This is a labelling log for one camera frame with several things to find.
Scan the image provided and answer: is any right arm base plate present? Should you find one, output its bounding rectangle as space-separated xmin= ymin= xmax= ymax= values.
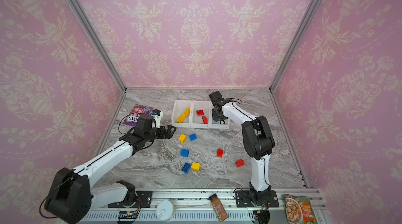
xmin=234 ymin=190 xmax=280 ymax=208

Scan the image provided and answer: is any purple candy bag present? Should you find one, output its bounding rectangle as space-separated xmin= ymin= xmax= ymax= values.
xmin=123 ymin=104 xmax=153 ymax=127

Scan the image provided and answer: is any blue lego bottom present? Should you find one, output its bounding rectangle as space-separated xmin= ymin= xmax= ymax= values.
xmin=182 ymin=163 xmax=191 ymax=174

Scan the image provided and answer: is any yellow lego bottom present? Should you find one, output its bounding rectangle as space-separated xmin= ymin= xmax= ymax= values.
xmin=191 ymin=162 xmax=201 ymax=172

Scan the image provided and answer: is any green food packet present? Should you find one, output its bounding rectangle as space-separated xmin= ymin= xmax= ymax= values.
xmin=282 ymin=194 xmax=317 ymax=224

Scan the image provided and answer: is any white round disc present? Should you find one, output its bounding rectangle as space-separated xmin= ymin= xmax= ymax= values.
xmin=156 ymin=201 xmax=175 ymax=221

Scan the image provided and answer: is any white bin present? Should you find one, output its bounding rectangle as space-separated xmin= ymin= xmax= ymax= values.
xmin=171 ymin=100 xmax=193 ymax=128
xmin=208 ymin=102 xmax=230 ymax=130
xmin=191 ymin=100 xmax=211 ymax=129

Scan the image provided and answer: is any blue lego centre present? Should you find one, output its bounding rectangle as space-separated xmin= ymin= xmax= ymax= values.
xmin=180 ymin=149 xmax=189 ymax=158

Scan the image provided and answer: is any yellow long lego brick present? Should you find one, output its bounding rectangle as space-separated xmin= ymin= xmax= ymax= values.
xmin=184 ymin=108 xmax=190 ymax=117

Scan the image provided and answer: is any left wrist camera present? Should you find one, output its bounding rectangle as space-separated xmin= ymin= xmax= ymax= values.
xmin=151 ymin=109 xmax=163 ymax=128

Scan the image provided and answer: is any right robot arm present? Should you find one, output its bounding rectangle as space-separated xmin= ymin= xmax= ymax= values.
xmin=209 ymin=91 xmax=275 ymax=206

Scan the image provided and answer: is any red lego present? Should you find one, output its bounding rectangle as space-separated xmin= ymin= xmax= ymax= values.
xmin=216 ymin=149 xmax=224 ymax=158
xmin=235 ymin=159 xmax=245 ymax=167

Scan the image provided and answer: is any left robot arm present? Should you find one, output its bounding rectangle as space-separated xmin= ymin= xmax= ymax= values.
xmin=39 ymin=112 xmax=177 ymax=224

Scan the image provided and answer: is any yellow square lego brick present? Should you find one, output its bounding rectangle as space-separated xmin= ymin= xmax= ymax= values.
xmin=178 ymin=134 xmax=187 ymax=143

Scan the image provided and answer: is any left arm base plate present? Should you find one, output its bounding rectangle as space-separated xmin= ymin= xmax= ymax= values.
xmin=107 ymin=191 xmax=153 ymax=208

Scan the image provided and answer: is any blue square lego brick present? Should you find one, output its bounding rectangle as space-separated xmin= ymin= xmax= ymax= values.
xmin=188 ymin=134 xmax=197 ymax=141

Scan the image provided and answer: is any red arch lego brick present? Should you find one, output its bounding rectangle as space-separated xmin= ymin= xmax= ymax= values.
xmin=202 ymin=115 xmax=208 ymax=124

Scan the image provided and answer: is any spice jar brown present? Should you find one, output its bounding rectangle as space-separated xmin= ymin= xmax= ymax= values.
xmin=208 ymin=194 xmax=229 ymax=222

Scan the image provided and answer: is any blue lego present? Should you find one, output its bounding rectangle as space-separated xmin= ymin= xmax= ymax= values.
xmin=182 ymin=163 xmax=191 ymax=174
xmin=180 ymin=149 xmax=189 ymax=158

